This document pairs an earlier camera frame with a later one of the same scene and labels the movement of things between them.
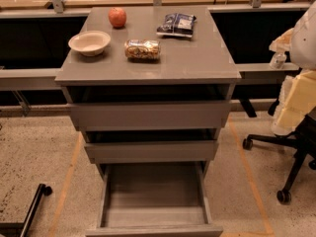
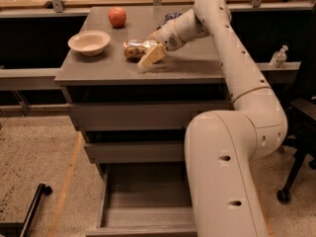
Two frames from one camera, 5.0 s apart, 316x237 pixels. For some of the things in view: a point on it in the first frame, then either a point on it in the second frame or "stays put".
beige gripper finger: (297, 99) → (156, 53)
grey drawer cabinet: (149, 85) stays put
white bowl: (90, 42) stays put
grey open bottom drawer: (154, 199) stays put
